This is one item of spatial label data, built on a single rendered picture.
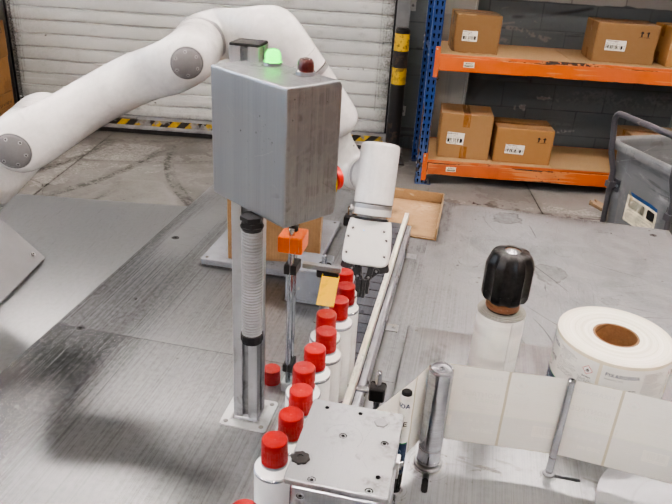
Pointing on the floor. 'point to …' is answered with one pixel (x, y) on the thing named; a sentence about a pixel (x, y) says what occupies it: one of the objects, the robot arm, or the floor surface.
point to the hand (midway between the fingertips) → (362, 287)
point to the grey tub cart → (639, 177)
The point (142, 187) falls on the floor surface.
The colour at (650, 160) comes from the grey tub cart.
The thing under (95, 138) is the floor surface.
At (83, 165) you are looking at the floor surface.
